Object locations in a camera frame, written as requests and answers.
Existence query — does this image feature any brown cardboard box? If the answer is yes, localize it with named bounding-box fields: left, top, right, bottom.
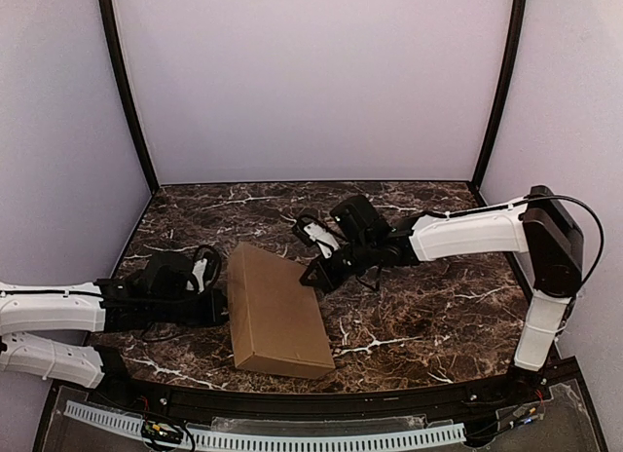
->
left=227, top=243, right=335, bottom=379

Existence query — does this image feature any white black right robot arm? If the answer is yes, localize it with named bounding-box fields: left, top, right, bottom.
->
left=292, top=185, right=593, bottom=372

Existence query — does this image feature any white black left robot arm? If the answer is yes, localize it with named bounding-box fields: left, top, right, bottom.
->
left=1, top=245, right=228, bottom=389

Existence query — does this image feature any small green circuit board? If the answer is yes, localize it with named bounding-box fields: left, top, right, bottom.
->
left=140, top=421, right=184, bottom=443

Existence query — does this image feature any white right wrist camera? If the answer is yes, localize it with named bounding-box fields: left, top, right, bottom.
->
left=292, top=214, right=342, bottom=259

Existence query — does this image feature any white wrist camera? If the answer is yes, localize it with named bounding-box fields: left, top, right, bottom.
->
left=186, top=257, right=220, bottom=293
left=292, top=214, right=342, bottom=259

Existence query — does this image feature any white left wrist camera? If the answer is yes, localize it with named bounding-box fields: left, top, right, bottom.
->
left=186, top=257, right=220, bottom=293

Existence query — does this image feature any black front table rail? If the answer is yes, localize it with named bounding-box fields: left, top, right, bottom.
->
left=88, top=371, right=554, bottom=424

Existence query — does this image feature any white slotted cable duct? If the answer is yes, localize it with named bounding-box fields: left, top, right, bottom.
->
left=63, top=400, right=466, bottom=452

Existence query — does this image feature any black right frame post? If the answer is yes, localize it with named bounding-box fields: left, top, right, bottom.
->
left=470, top=0, right=527, bottom=191

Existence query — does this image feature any black frame post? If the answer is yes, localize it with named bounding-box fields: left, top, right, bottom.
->
left=97, top=0, right=160, bottom=195
left=470, top=0, right=527, bottom=191

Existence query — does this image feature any black left frame post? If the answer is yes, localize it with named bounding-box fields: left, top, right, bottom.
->
left=97, top=0, right=160, bottom=195

